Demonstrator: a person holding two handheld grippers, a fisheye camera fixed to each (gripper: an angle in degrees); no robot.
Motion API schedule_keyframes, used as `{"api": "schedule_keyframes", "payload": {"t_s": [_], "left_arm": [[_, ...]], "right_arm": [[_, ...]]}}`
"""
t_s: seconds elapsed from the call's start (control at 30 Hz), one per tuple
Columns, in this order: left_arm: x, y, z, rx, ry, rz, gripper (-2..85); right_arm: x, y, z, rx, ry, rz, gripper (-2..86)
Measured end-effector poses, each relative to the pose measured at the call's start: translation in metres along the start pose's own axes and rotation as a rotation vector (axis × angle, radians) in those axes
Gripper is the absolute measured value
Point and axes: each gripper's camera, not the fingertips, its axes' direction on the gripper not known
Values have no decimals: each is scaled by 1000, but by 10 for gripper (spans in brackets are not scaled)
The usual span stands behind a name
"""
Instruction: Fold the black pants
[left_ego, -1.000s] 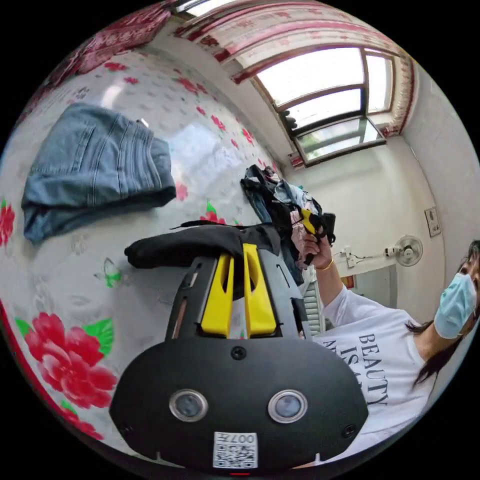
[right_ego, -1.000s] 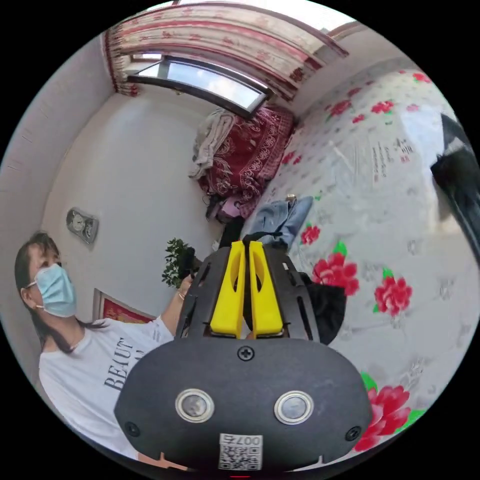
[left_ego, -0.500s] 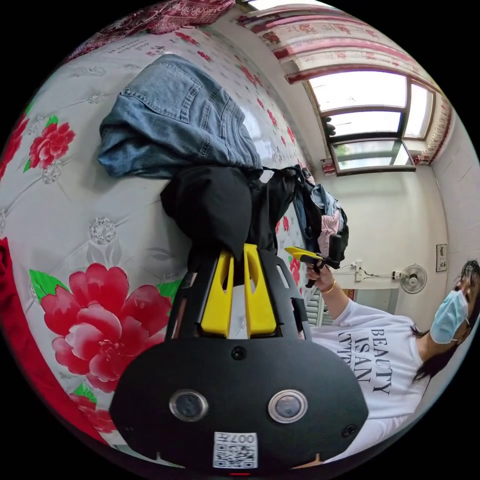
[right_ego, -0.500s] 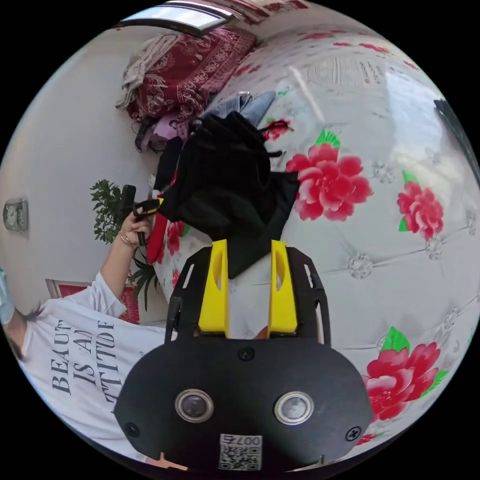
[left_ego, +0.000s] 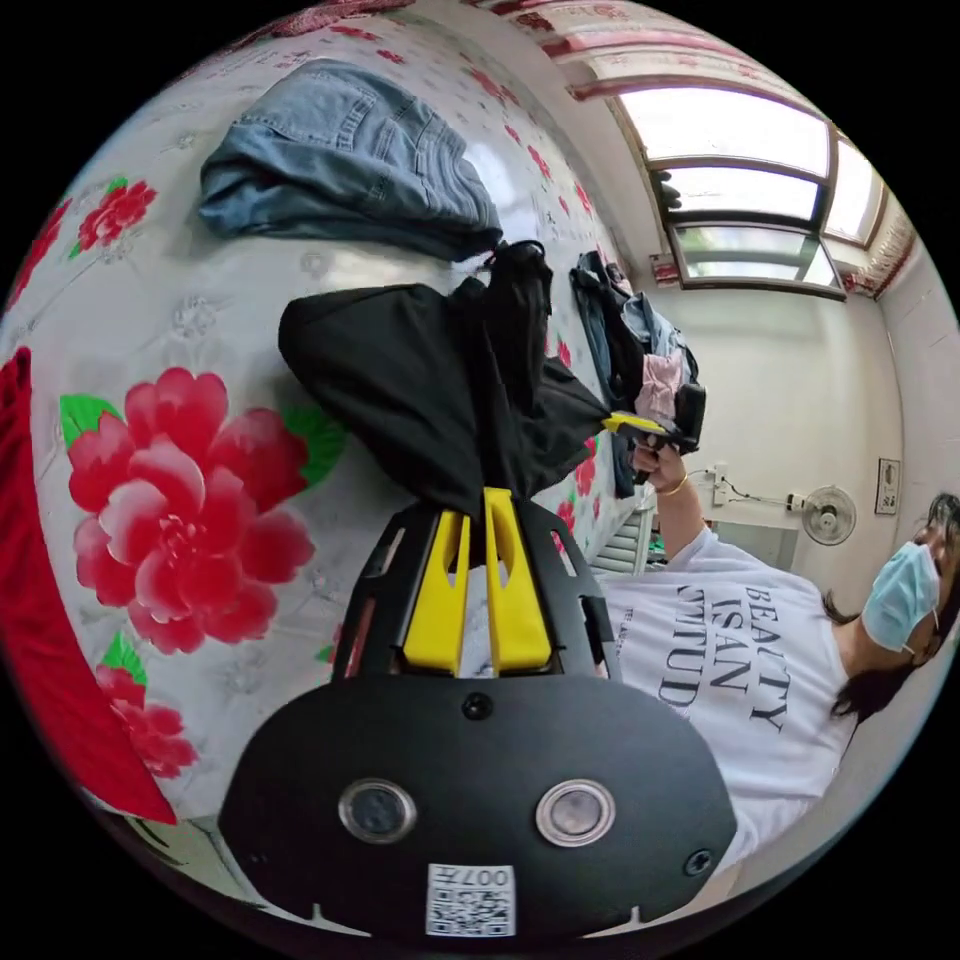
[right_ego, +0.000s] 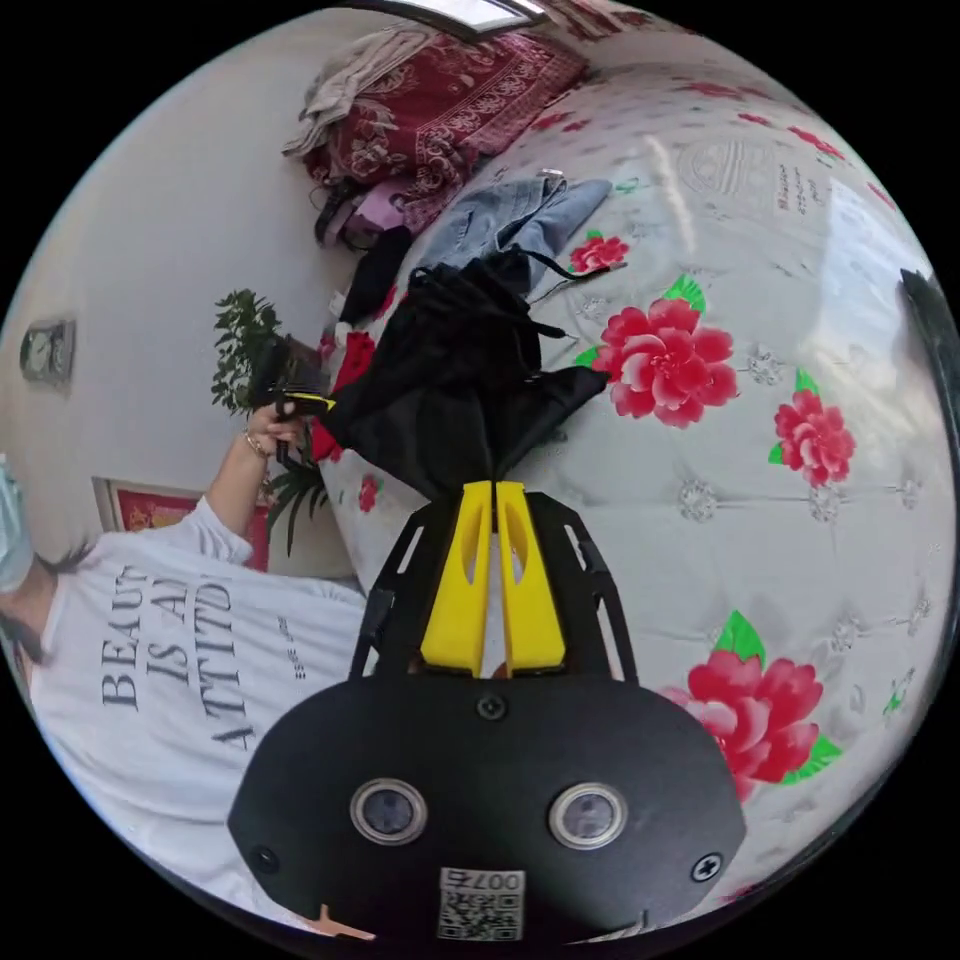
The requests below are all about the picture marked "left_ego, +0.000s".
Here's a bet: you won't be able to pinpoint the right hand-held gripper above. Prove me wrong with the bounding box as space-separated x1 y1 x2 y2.
602 409 703 487

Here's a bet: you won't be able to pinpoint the bed with red floral sheet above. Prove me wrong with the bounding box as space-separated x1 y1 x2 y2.
0 0 655 853

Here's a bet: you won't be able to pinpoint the black pants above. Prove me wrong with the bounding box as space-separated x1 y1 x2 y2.
277 239 613 520

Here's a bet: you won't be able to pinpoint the person's right hand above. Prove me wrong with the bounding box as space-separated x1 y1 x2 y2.
647 443 690 494

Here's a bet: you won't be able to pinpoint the red cloth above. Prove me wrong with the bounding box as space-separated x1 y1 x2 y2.
0 347 179 827

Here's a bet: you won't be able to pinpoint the white wall fan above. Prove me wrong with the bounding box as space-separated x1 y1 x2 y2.
784 483 859 547

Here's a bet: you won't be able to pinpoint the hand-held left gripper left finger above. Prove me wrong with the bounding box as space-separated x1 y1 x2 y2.
403 509 472 674

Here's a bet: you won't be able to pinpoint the person's right forearm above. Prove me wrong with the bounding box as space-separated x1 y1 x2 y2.
655 479 711 565

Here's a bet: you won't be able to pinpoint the folded blue jeans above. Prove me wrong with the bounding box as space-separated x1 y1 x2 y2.
197 59 505 264

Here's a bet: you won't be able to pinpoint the window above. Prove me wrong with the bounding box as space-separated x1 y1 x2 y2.
613 84 888 303

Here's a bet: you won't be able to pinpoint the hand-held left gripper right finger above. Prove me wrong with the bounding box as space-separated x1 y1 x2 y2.
482 486 554 675

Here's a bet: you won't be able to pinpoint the person's body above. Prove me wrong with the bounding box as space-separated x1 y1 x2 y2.
592 491 960 888

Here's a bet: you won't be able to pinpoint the pile of clothes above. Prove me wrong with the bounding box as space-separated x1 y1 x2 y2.
568 250 703 501

